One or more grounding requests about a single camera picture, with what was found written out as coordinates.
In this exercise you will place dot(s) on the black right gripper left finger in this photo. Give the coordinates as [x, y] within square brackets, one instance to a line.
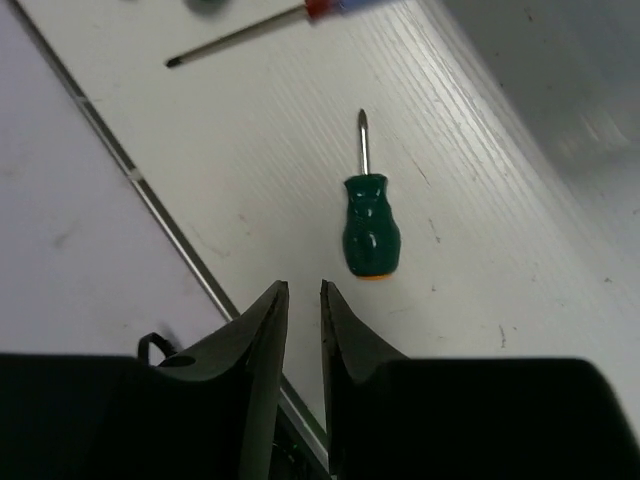
[82, 417]

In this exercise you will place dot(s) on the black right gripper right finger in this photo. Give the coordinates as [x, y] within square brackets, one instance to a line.
[392, 417]

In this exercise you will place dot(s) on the stubby green phillips screwdriver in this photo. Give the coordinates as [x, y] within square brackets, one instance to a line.
[371, 240]

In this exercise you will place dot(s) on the blue red handled screwdriver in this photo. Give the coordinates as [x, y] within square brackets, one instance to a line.
[312, 11]

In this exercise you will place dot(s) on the stubby green flathead screwdriver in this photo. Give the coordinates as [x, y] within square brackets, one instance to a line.
[206, 7]

